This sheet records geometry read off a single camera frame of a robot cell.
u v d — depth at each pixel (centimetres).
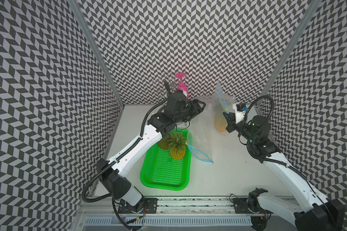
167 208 73
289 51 83
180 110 55
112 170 40
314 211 37
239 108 58
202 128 92
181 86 96
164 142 86
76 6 72
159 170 84
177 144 77
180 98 50
